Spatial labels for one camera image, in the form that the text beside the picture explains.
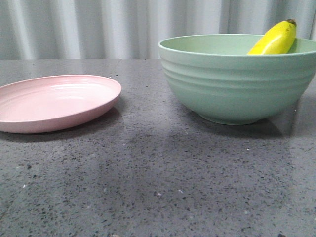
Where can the yellow banana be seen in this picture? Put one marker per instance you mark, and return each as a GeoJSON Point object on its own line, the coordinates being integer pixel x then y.
{"type": "Point", "coordinates": [277, 40]}

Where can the white curtain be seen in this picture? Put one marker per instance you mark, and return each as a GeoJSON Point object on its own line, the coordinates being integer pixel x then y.
{"type": "Point", "coordinates": [131, 29]}

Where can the green ribbed bowl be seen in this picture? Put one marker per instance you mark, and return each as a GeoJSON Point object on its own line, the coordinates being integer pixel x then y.
{"type": "Point", "coordinates": [214, 76]}

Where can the pink plate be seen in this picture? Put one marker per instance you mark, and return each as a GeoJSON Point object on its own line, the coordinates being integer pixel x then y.
{"type": "Point", "coordinates": [56, 102]}

